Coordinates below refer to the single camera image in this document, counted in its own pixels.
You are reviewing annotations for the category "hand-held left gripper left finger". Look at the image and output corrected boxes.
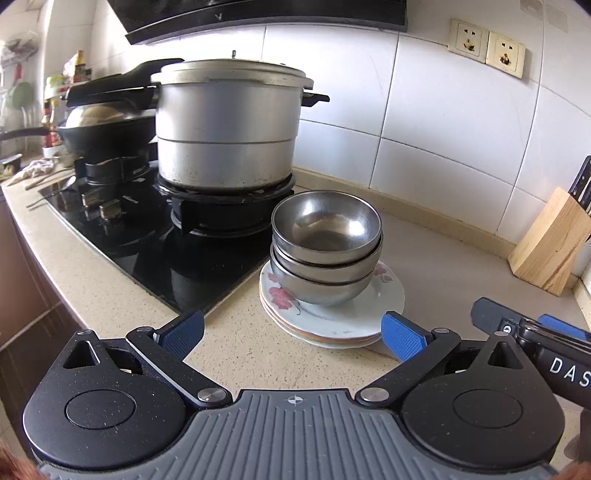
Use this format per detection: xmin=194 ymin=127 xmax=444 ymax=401
xmin=58 ymin=309 xmax=235 ymax=411

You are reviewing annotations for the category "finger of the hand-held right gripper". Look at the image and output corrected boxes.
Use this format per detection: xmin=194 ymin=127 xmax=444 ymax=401
xmin=470 ymin=296 xmax=525 ymax=334
xmin=537 ymin=313 xmax=591 ymax=344

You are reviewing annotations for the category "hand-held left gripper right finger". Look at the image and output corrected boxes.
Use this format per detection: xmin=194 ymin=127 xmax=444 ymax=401
xmin=353 ymin=311 xmax=530 ymax=411

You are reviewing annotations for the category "white floral plate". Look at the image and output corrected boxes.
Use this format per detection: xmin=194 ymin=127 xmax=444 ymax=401
xmin=259 ymin=260 xmax=406 ymax=338

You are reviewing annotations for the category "plain white plate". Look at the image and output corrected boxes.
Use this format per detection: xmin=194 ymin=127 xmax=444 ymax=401
xmin=264 ymin=307 xmax=397 ymax=348

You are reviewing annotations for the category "orange rimmed plate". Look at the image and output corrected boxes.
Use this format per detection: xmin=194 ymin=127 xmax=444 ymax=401
xmin=261 ymin=295 xmax=402 ymax=343

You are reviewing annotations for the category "stainless steel bowl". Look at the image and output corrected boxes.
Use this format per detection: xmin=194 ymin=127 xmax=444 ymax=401
xmin=269 ymin=251 xmax=378 ymax=306
xmin=270 ymin=231 xmax=385 ymax=278
xmin=271 ymin=189 xmax=383 ymax=254

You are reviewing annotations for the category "wooden knife block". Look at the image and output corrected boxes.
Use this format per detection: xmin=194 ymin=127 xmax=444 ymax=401
xmin=507 ymin=186 xmax=591 ymax=296

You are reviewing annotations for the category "black glass gas stove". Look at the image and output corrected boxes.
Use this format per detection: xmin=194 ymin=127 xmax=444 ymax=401
xmin=38 ymin=154 xmax=297 ymax=315

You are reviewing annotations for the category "brown base cabinet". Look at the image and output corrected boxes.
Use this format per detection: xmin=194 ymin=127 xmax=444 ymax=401
xmin=0 ymin=196 xmax=85 ymax=395

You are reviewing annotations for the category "metal spoon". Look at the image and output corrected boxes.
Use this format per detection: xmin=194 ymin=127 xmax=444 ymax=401
xmin=25 ymin=174 xmax=78 ymax=209

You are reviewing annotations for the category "aluminium pressure cooker pot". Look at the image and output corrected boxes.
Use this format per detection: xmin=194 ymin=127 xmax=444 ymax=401
xmin=65 ymin=50 xmax=331 ymax=191

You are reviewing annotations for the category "wooden chopstick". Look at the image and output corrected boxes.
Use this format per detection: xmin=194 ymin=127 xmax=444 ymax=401
xmin=23 ymin=168 xmax=71 ymax=191

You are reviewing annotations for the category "black wok with lid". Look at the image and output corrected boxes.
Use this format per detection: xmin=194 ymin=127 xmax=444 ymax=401
xmin=0 ymin=104 xmax=160 ymax=161

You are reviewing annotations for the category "crumpled white cloth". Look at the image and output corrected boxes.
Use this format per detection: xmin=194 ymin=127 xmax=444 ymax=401
xmin=13 ymin=157 xmax=62 ymax=184

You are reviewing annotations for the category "dark sauce bottle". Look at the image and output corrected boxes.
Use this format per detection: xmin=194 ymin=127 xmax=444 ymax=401
xmin=41 ymin=98 xmax=64 ymax=149

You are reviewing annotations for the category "group of seasoning bottles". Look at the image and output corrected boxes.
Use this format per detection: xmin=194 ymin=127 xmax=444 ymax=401
xmin=44 ymin=49 xmax=94 ymax=87

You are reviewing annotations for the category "black range hood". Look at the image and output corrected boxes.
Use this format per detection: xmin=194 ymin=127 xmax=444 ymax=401
xmin=106 ymin=0 xmax=410 ymax=46

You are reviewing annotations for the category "black handled knife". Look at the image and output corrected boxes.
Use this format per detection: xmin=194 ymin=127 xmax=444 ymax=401
xmin=568 ymin=155 xmax=591 ymax=205

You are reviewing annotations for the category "beige wall socket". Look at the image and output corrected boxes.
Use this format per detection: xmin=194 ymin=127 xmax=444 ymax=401
xmin=447 ymin=18 xmax=491 ymax=64
xmin=486 ymin=31 xmax=526 ymax=79

